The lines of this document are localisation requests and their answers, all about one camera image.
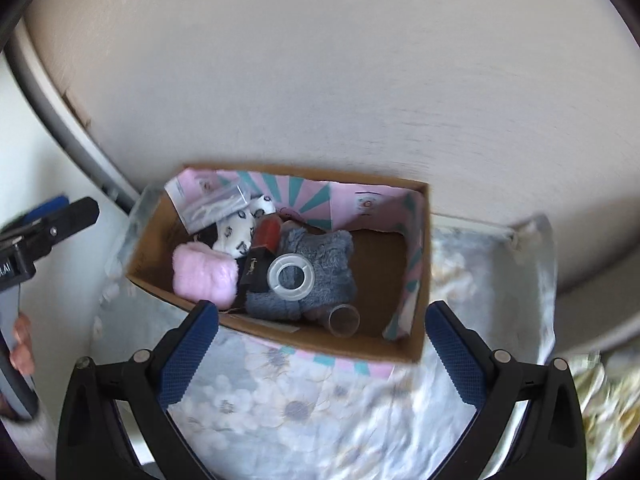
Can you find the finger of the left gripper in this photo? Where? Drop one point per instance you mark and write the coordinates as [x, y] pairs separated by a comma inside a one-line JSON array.
[[55, 228], [31, 219]]

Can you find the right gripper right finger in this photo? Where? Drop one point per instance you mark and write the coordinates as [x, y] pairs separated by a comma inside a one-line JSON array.
[[550, 442]]

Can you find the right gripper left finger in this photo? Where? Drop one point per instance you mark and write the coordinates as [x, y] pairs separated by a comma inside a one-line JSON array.
[[92, 440]]

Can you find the clear packaged face mask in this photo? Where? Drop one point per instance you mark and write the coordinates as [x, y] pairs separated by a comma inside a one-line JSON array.
[[202, 202]]

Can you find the black sock ball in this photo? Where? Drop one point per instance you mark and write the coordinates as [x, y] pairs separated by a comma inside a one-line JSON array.
[[207, 236]]

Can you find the pink fluffy sock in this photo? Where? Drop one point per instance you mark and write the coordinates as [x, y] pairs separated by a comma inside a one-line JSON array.
[[201, 273]]

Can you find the red lipstick black cap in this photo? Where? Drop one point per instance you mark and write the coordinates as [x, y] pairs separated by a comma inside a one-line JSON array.
[[263, 251]]

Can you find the clear tape roll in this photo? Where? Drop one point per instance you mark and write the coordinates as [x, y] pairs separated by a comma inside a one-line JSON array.
[[291, 277]]

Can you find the clear plastic cup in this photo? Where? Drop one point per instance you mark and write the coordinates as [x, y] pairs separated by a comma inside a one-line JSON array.
[[342, 320]]

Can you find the grey blue plush cloth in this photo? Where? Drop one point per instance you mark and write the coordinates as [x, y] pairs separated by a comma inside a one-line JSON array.
[[334, 282]]

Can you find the person's left hand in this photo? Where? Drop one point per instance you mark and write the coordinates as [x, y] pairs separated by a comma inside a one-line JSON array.
[[21, 356]]

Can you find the floral yellow green blanket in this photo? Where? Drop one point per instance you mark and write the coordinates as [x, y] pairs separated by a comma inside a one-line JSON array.
[[608, 393]]

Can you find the floral light blue pillow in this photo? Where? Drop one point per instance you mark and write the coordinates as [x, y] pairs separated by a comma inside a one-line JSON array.
[[258, 411]]

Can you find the cardboard box pink lining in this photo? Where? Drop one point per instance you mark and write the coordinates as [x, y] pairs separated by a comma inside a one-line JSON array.
[[389, 221]]

